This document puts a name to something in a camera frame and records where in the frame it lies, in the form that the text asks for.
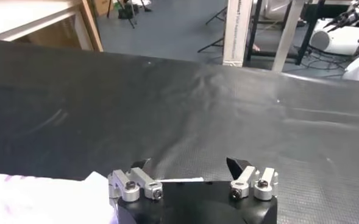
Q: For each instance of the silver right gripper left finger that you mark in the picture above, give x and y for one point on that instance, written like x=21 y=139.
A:
x=142 y=182

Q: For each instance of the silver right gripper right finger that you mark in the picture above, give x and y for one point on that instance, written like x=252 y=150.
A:
x=249 y=179

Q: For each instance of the lavender t-shirt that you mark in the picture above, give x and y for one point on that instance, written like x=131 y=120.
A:
x=45 y=201

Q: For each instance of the white humanoid robot raised arm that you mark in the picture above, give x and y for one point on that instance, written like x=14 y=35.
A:
x=343 y=39

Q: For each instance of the black plastic table cover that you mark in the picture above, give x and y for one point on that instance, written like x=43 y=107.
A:
x=167 y=115

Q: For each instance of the black tripod legs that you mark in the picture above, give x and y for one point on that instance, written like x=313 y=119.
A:
x=211 y=45

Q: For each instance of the tall white cardboard box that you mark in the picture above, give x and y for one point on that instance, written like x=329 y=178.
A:
x=237 y=30

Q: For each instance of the wooden table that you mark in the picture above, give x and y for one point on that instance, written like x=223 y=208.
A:
x=89 y=27

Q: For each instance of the white table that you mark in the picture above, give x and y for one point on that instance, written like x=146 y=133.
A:
x=20 y=18

